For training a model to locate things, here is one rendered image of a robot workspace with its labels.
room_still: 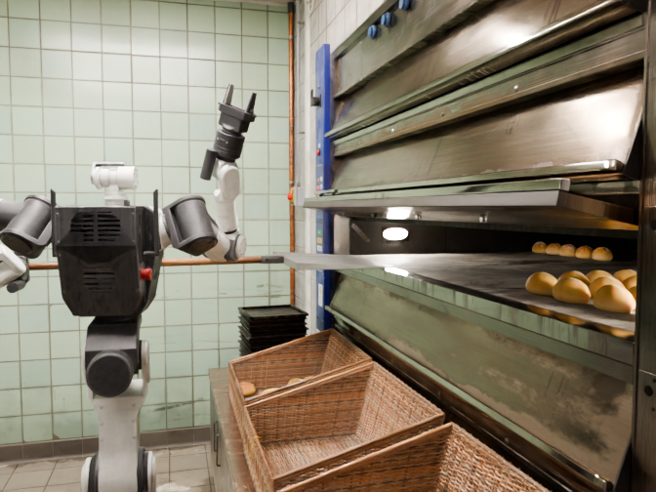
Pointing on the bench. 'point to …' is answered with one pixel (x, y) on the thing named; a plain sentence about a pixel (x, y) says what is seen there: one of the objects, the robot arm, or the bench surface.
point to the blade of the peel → (327, 262)
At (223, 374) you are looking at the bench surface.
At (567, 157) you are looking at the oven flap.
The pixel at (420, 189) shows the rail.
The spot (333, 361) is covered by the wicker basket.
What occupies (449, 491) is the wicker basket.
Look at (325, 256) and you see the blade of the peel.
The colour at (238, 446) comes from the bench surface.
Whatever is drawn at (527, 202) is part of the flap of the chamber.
